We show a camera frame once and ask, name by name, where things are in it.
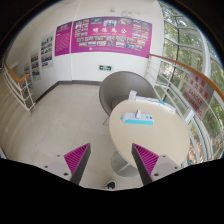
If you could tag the green exit sign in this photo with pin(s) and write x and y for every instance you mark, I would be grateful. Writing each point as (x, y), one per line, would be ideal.
(105, 68)

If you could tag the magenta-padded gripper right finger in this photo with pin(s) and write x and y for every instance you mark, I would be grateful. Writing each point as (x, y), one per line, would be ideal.
(148, 163)

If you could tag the large magenta photo poster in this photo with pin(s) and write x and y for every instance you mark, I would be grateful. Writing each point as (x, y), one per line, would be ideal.
(111, 36)

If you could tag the white and teal power strip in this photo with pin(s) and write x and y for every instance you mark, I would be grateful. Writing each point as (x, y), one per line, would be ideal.
(146, 119)

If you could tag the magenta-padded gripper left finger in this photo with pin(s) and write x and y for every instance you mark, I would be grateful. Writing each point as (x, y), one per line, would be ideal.
(75, 163)

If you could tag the grey round shell chair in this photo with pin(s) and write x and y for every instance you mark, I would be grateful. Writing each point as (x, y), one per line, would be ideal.
(120, 86)

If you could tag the white-framed glass window wall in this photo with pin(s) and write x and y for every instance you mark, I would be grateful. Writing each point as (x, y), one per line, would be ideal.
(186, 40)

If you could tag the white stair railing wooden handrail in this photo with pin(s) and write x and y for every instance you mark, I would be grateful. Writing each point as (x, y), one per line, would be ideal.
(18, 87)

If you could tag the narrow magenta text poster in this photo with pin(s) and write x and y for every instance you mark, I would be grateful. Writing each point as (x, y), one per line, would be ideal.
(63, 39)

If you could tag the white railing with wooden handrail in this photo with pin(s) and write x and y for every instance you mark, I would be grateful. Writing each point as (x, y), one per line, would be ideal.
(173, 65)

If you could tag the white round table pedestal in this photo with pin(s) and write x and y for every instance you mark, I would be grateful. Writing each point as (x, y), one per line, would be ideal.
(123, 165)

